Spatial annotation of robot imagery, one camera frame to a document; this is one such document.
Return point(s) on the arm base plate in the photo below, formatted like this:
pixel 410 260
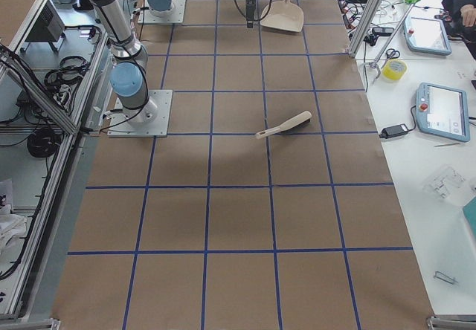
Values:
pixel 152 121
pixel 175 15

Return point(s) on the white crumpled cloth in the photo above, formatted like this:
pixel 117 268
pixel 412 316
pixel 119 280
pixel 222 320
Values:
pixel 13 226

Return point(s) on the blue teach pendant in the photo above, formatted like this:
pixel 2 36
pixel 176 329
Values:
pixel 426 36
pixel 442 111

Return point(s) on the lower blue teach pendant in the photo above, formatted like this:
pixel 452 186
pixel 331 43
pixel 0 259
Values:
pixel 442 111

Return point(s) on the black scissors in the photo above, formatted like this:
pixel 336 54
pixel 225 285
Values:
pixel 392 53

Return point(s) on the upper blue teach pendant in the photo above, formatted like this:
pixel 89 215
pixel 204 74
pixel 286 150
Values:
pixel 426 36

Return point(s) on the beige hand brush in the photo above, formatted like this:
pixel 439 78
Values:
pixel 288 125

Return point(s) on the yellow tape roll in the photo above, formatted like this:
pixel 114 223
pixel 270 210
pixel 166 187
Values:
pixel 394 69

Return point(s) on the black power adapter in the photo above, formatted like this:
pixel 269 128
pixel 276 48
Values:
pixel 394 131

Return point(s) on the beige dustpan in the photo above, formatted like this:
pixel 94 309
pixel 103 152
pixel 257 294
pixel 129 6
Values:
pixel 283 15

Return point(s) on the aluminium frame post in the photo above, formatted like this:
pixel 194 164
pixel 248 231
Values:
pixel 360 32

